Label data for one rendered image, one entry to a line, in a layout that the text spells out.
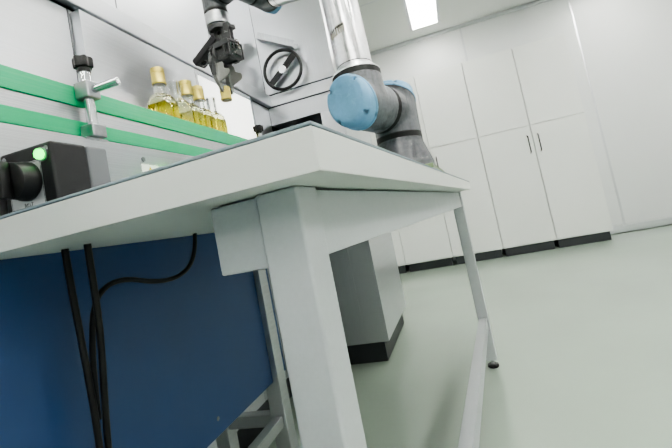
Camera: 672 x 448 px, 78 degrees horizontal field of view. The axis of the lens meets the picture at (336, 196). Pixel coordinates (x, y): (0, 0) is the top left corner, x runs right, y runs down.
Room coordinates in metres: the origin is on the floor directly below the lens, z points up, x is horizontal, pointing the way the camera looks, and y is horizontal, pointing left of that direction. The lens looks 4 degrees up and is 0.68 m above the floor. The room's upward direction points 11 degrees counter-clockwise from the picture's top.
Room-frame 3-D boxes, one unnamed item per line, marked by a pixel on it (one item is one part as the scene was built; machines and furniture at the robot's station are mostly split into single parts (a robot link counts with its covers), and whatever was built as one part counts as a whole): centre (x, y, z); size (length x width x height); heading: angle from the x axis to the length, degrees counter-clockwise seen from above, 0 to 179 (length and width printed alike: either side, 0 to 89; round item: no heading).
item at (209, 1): (1.29, 0.26, 1.47); 0.09 x 0.08 x 0.11; 51
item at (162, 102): (1.04, 0.39, 0.99); 0.06 x 0.06 x 0.21; 75
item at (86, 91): (0.62, 0.32, 0.94); 0.07 x 0.04 x 0.13; 75
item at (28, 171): (0.45, 0.35, 0.79); 0.04 x 0.03 x 0.04; 75
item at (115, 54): (1.41, 0.42, 1.15); 0.90 x 0.03 x 0.34; 165
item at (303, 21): (2.38, -0.02, 1.69); 0.70 x 0.37 x 0.89; 165
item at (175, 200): (1.29, 0.43, 0.73); 1.58 x 1.52 x 0.04; 159
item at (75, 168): (0.51, 0.33, 0.79); 0.08 x 0.08 x 0.08; 75
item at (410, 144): (1.05, -0.19, 0.82); 0.15 x 0.15 x 0.10
